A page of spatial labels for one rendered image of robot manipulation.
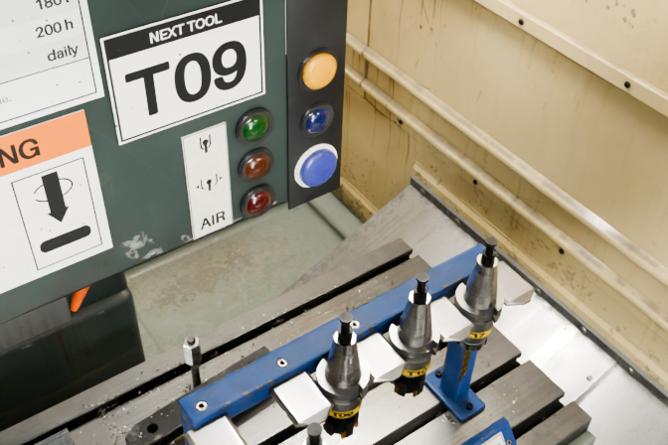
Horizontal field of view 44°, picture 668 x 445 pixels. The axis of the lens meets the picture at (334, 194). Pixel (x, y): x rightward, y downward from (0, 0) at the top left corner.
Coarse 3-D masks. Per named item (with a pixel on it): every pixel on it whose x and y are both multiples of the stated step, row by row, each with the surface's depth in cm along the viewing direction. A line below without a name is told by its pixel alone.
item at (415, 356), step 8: (400, 320) 105; (392, 328) 103; (432, 328) 103; (392, 336) 102; (432, 336) 102; (392, 344) 102; (400, 344) 101; (432, 344) 102; (400, 352) 101; (408, 352) 100; (416, 352) 100; (424, 352) 100; (432, 352) 103; (408, 360) 102; (416, 360) 102; (424, 360) 102
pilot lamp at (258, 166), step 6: (258, 156) 54; (264, 156) 54; (252, 162) 54; (258, 162) 54; (264, 162) 54; (246, 168) 54; (252, 168) 54; (258, 168) 54; (264, 168) 55; (246, 174) 54; (252, 174) 54; (258, 174) 55; (264, 174) 55
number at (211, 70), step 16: (240, 32) 48; (176, 48) 46; (192, 48) 46; (208, 48) 47; (224, 48) 48; (240, 48) 48; (176, 64) 46; (192, 64) 47; (208, 64) 48; (224, 64) 48; (240, 64) 49; (176, 80) 47; (192, 80) 48; (208, 80) 48; (224, 80) 49; (240, 80) 50; (176, 96) 48; (192, 96) 48; (208, 96) 49; (224, 96) 50; (176, 112) 48
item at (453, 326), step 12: (432, 300) 108; (444, 300) 108; (432, 312) 106; (444, 312) 106; (456, 312) 106; (444, 324) 105; (456, 324) 105; (468, 324) 105; (444, 336) 103; (456, 336) 104; (468, 336) 104
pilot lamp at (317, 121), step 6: (324, 108) 55; (312, 114) 55; (318, 114) 55; (324, 114) 55; (312, 120) 55; (318, 120) 55; (324, 120) 55; (306, 126) 55; (312, 126) 55; (318, 126) 55; (324, 126) 56; (312, 132) 56; (318, 132) 56
